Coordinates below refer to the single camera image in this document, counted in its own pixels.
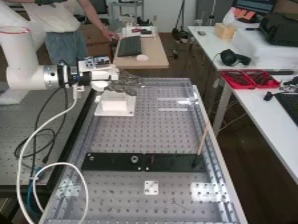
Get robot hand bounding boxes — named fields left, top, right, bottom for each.
left=77, top=55, right=146, bottom=96

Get small white box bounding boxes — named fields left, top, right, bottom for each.
left=93, top=89, right=137, bottom=118

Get white mouse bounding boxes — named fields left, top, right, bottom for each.
left=134, top=53, right=151, bottom=63

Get black keyboard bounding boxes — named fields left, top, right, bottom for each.
left=115, top=35, right=143, bottom=58
left=274, top=92, right=298, bottom=127

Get wooden desk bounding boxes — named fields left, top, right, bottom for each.
left=111, top=25, right=171, bottom=70

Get person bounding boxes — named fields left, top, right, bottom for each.
left=6, top=0, right=121, bottom=67

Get clear box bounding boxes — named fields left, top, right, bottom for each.
left=40, top=77, right=250, bottom=224

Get black plate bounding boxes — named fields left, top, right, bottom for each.
left=81, top=151, right=207, bottom=174

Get white desk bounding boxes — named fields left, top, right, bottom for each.
left=187, top=25, right=298, bottom=134
left=211, top=74, right=298, bottom=185

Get thin stick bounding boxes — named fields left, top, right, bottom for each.
left=195, top=114, right=214, bottom=157

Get black headphones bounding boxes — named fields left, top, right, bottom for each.
left=219, top=48, right=252, bottom=67

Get red tray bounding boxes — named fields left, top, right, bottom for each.
left=246, top=69, right=282, bottom=90
left=219, top=69, right=258, bottom=90

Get small cardboard box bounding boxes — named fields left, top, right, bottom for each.
left=214, top=22, right=238, bottom=42

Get small square metal plate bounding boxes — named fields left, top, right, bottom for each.
left=142, top=180, right=161, bottom=197

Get small black block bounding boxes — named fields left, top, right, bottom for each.
left=262, top=91, right=275, bottom=102

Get computer screen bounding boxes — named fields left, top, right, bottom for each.
left=231, top=0, right=279, bottom=15

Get black case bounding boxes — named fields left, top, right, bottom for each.
left=258, top=12, right=298, bottom=48

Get black cable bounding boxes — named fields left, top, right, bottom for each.
left=12, top=85, right=69, bottom=168

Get white cable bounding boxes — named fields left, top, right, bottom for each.
left=14, top=89, right=80, bottom=224
left=30, top=161, right=90, bottom=224

